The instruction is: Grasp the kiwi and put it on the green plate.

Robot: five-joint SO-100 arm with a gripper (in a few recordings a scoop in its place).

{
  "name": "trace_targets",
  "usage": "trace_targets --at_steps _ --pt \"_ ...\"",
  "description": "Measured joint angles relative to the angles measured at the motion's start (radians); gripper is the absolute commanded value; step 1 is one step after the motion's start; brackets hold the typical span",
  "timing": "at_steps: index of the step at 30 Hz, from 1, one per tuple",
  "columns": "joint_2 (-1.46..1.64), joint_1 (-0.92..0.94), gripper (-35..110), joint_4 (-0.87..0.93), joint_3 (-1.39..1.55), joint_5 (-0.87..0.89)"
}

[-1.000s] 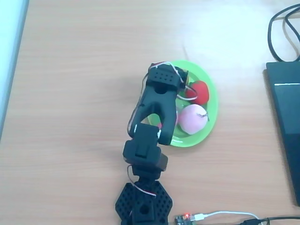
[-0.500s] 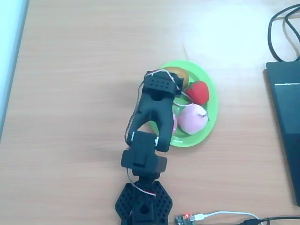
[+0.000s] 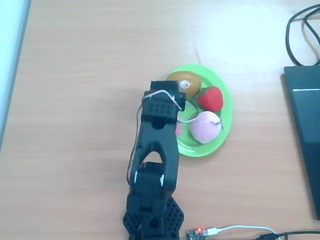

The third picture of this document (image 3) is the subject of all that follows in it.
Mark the brown kiwi with sticker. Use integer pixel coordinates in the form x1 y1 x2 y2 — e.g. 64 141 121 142
166 71 202 99

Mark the green plastic plate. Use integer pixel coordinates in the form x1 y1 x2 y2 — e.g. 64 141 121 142
164 63 235 158

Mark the red plush strawberry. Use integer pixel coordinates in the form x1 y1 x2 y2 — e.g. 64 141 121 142
196 85 224 112

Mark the pale pink plush peach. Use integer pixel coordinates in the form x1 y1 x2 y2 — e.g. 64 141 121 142
190 111 223 145

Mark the black laptop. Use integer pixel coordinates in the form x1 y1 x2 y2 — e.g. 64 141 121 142
283 64 320 221

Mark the black controller circuit board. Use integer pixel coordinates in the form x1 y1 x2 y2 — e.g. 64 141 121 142
185 226 210 240

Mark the white red servo wire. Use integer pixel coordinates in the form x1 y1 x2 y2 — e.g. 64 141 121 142
136 89 201 124

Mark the black cable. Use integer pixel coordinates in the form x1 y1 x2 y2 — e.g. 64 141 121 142
285 4 320 67
258 231 320 240
302 9 320 65

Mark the white usb cable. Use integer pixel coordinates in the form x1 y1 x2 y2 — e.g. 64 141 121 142
204 224 278 237

